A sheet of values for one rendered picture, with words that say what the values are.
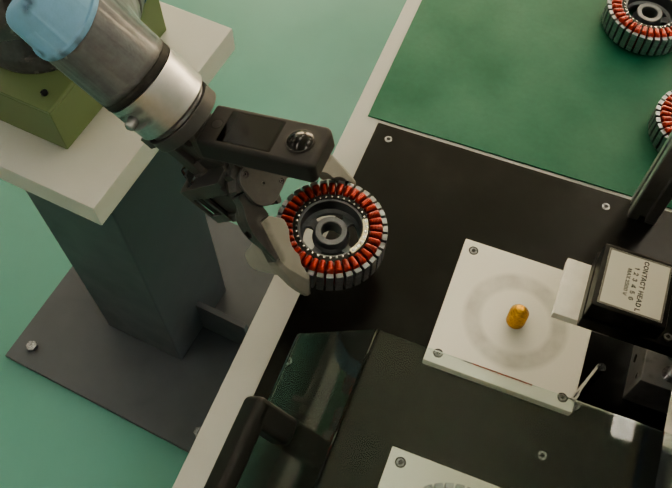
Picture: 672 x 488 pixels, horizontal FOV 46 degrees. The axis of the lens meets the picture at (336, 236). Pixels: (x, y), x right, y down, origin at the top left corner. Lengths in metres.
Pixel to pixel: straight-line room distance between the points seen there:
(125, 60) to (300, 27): 1.51
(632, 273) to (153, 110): 0.43
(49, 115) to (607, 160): 0.66
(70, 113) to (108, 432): 0.81
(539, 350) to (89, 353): 1.08
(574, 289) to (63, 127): 0.60
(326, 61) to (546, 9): 1.01
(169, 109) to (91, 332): 1.08
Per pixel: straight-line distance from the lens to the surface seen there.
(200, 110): 0.68
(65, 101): 0.97
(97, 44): 0.65
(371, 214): 0.78
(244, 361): 0.83
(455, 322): 0.82
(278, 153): 0.67
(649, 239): 0.93
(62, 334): 1.73
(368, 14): 2.18
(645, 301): 0.71
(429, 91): 1.02
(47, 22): 0.65
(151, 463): 1.60
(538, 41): 1.10
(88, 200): 0.96
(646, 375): 0.79
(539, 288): 0.85
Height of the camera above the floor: 1.52
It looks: 60 degrees down
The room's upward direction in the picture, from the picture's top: straight up
